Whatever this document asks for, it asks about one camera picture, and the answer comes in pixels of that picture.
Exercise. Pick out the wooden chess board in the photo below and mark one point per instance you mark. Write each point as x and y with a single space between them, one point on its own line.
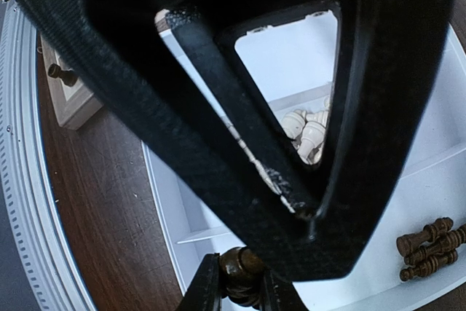
73 106

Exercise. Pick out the pile of white chess pieces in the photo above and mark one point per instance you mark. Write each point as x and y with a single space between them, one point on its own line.
305 129

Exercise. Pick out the front aluminium rail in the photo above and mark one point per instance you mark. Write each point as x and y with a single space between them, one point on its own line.
46 258

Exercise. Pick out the pile of dark chess pieces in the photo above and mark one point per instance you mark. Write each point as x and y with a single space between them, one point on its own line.
431 249

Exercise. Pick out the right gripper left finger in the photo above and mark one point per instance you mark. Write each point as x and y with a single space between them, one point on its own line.
204 291

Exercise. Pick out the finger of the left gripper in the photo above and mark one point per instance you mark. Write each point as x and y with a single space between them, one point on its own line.
169 70

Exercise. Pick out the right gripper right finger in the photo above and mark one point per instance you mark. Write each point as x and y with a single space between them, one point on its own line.
278 295

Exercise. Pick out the white divided plastic tray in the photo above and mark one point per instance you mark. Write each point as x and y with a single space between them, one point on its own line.
293 66

